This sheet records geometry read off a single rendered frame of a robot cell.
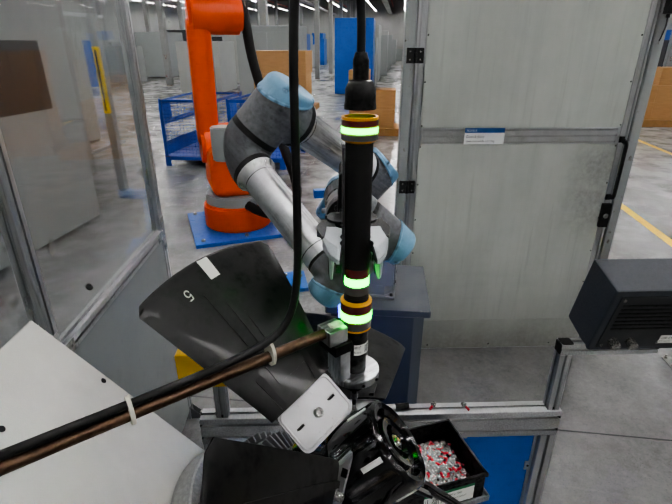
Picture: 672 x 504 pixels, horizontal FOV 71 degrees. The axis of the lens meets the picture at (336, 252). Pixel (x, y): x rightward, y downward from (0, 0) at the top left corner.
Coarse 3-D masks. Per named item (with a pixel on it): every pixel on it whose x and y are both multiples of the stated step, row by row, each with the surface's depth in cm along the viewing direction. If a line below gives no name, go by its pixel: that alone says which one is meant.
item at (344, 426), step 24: (384, 408) 65; (336, 432) 62; (360, 432) 59; (384, 432) 60; (408, 432) 66; (336, 456) 59; (360, 456) 58; (384, 456) 56; (408, 456) 62; (360, 480) 57; (384, 480) 57; (408, 480) 57
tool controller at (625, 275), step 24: (600, 264) 105; (624, 264) 105; (648, 264) 105; (600, 288) 104; (624, 288) 99; (648, 288) 99; (576, 312) 114; (600, 312) 104; (624, 312) 102; (648, 312) 102; (600, 336) 107; (624, 336) 107; (648, 336) 107
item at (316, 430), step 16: (320, 384) 64; (304, 400) 63; (320, 400) 63; (336, 400) 64; (288, 416) 61; (304, 416) 62; (336, 416) 63; (288, 432) 61; (304, 432) 61; (320, 432) 62; (304, 448) 60
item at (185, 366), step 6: (180, 354) 104; (180, 360) 104; (186, 360) 104; (192, 360) 104; (180, 366) 105; (186, 366) 105; (192, 366) 105; (198, 366) 105; (180, 372) 106; (186, 372) 106; (192, 372) 106; (180, 378) 106; (222, 384) 107
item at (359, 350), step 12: (360, 60) 51; (360, 72) 52; (348, 84) 52; (360, 84) 51; (372, 84) 52; (348, 96) 52; (360, 96) 52; (372, 96) 52; (348, 108) 53; (360, 108) 52; (372, 108) 53; (348, 336) 65; (360, 336) 64; (360, 348) 65; (360, 360) 66; (360, 372) 67
